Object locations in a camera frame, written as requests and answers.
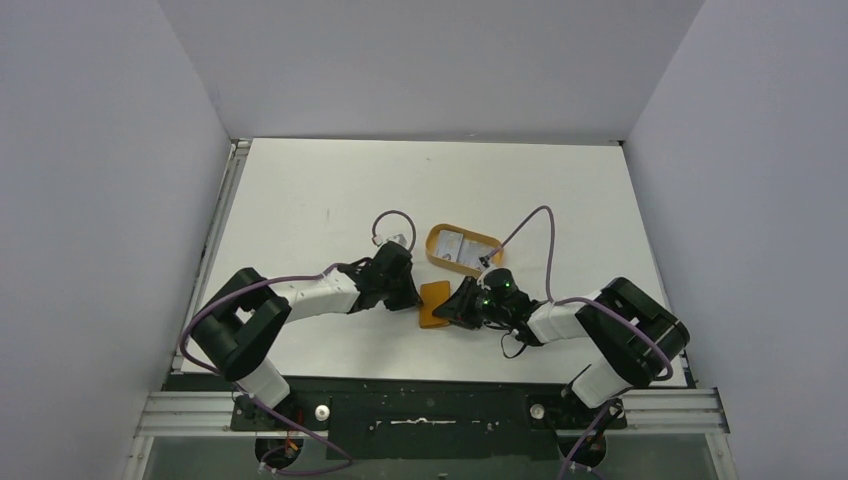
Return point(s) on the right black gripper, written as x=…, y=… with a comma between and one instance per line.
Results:
x=464, y=302

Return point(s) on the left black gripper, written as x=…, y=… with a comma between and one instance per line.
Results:
x=409, y=299

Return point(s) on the orange leather card holder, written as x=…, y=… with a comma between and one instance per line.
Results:
x=433, y=295

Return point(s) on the orange plastic tray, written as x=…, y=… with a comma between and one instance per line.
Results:
x=495, y=259

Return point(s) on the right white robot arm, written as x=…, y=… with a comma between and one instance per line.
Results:
x=636, y=336

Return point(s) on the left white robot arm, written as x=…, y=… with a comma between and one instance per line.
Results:
x=237, y=328

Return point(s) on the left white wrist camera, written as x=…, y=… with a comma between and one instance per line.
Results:
x=399, y=238

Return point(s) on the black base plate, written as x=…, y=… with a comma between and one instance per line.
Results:
x=411, y=419

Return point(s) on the aluminium frame rail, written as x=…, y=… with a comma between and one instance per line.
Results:
x=647, y=412

